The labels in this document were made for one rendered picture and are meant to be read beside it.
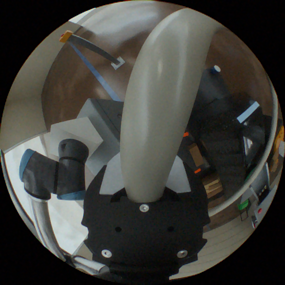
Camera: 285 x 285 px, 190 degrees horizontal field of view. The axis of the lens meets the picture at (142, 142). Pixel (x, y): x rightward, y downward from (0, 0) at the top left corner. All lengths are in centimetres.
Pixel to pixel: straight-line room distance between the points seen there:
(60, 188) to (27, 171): 15
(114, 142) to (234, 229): 569
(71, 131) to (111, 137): 21
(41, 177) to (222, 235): 569
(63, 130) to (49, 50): 592
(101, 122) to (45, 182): 39
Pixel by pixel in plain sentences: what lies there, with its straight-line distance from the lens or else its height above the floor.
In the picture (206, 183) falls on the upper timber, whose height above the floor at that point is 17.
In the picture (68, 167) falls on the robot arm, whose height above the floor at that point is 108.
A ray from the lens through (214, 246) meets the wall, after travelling 555.
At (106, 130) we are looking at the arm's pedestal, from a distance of 48.
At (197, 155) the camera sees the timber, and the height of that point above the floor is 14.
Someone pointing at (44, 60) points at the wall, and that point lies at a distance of 636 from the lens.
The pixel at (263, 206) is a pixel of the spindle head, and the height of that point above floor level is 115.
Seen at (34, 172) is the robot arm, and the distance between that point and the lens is 39.
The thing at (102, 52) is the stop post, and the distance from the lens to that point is 137.
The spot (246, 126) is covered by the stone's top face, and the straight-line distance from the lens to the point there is 64.
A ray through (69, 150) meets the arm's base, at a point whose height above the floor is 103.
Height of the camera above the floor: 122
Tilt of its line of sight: 65 degrees down
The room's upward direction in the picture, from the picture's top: 138 degrees counter-clockwise
